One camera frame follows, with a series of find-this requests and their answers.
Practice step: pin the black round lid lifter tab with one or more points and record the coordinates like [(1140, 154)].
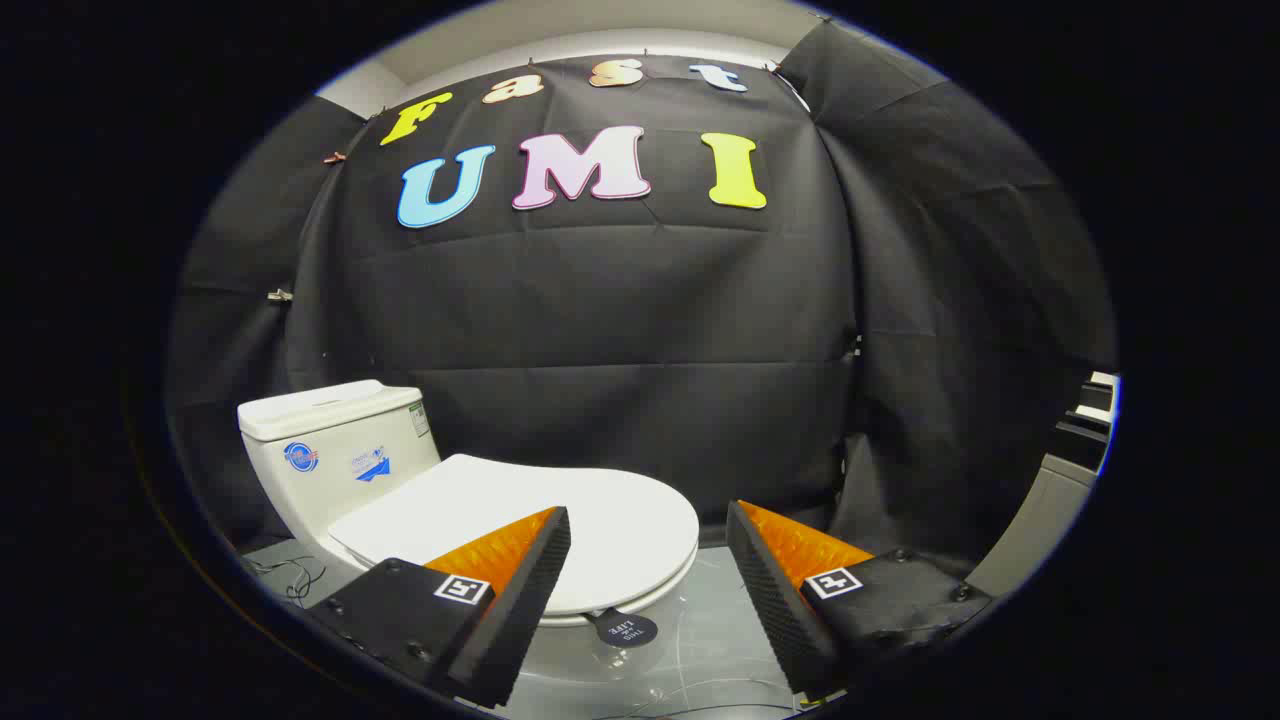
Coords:
[(622, 630)]

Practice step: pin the black backdrop cloth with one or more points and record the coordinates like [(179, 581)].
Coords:
[(600, 330)]

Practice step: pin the white stepped fixture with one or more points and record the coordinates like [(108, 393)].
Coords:
[(1040, 520)]

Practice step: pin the white ceramic toilet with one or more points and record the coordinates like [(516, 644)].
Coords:
[(330, 470)]

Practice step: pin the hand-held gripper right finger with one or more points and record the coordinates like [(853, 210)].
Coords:
[(770, 600)]

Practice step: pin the white toilet lid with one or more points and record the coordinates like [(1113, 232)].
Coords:
[(600, 520)]

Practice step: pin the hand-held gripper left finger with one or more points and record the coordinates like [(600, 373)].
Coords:
[(520, 600)]

